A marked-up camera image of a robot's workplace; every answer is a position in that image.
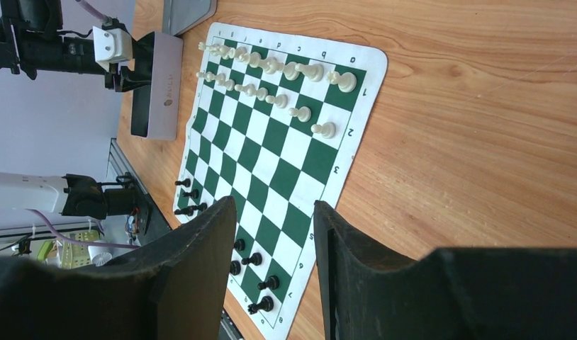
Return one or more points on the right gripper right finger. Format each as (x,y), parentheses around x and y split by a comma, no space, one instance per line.
(369,291)

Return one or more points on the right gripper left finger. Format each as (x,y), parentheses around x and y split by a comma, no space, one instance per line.
(171,288)

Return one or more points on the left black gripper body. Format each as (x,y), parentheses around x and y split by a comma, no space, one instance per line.
(123,79)

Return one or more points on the metal tin with black pieces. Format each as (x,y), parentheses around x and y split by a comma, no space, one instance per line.
(155,105)

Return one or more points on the black chess knight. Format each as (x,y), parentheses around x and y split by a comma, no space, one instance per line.
(190,210)
(235,268)

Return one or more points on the black chess pawn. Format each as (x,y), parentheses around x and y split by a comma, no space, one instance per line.
(271,283)
(255,259)
(191,194)
(186,182)
(239,245)

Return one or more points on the green white chess mat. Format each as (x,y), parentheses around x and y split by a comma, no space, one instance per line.
(274,167)

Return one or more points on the black chess rook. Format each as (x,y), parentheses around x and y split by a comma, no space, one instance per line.
(266,304)

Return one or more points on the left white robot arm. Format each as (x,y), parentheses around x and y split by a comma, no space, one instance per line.
(32,38)

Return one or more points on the white chess pawn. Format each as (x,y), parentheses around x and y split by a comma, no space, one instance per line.
(303,113)
(326,130)
(280,100)

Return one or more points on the white chess bishop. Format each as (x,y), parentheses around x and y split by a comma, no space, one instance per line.
(288,70)

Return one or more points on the white chess knight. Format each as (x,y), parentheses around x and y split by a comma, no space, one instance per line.
(314,72)

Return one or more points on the white chess rook corner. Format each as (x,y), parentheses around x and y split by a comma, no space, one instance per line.
(346,82)

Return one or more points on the metal tin lid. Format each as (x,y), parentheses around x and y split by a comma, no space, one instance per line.
(180,16)

